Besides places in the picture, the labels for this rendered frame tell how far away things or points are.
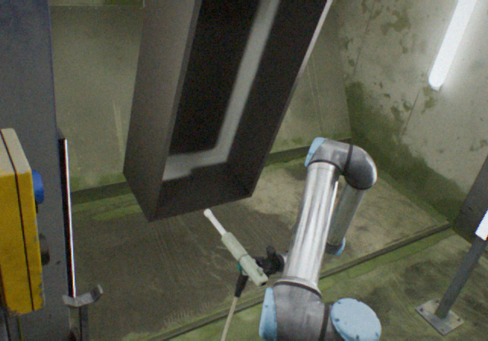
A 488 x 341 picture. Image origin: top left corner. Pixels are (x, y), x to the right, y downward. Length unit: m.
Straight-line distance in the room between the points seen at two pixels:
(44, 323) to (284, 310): 0.76
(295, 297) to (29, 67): 0.92
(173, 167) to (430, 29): 2.06
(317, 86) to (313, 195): 2.44
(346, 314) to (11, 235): 0.97
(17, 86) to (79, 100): 1.86
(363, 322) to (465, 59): 2.37
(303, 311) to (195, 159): 1.45
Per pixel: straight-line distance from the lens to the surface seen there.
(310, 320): 1.38
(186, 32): 1.64
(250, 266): 1.96
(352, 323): 1.39
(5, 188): 0.65
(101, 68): 3.09
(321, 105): 3.93
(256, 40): 2.31
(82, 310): 1.08
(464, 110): 3.46
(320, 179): 1.59
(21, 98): 1.18
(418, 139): 3.70
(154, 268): 2.63
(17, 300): 0.78
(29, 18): 1.12
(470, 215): 3.58
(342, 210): 1.89
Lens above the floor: 1.90
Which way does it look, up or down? 32 degrees down
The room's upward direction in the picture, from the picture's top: 10 degrees clockwise
